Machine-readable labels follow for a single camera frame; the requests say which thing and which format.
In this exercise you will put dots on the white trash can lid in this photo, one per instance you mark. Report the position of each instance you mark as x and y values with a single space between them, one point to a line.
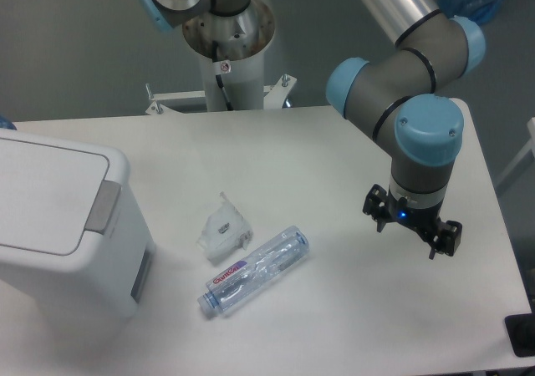
48 187

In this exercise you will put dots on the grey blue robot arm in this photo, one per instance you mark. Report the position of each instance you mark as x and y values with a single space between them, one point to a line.
394 103

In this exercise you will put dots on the blue object at left edge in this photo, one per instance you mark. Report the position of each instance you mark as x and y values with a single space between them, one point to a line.
7 124

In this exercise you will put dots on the white trash can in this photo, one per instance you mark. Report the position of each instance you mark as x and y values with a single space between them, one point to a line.
94 291

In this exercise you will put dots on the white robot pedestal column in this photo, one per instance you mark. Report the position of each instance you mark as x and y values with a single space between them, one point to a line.
231 50

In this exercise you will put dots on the black device at table edge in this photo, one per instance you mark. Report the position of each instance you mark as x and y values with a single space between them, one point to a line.
520 330

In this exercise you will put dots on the clear plastic water bottle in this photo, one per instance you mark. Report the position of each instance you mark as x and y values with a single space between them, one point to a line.
233 286

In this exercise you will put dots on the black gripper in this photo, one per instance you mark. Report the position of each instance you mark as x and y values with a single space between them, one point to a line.
443 237

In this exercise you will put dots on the white pedestal base frame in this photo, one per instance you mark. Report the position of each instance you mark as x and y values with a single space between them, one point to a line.
242 97

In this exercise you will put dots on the white frame at right edge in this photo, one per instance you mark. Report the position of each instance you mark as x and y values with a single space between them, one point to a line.
519 164

